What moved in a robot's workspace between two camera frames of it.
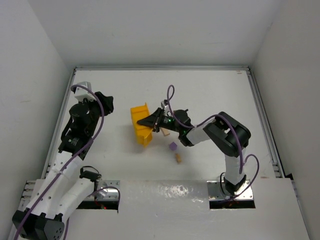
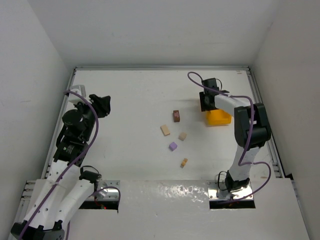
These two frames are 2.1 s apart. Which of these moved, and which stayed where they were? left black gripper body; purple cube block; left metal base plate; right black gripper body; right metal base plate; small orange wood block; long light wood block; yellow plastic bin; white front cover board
Moved: yellow plastic bin; small orange wood block; right black gripper body
Stayed: long light wood block; left metal base plate; purple cube block; left black gripper body; white front cover board; right metal base plate
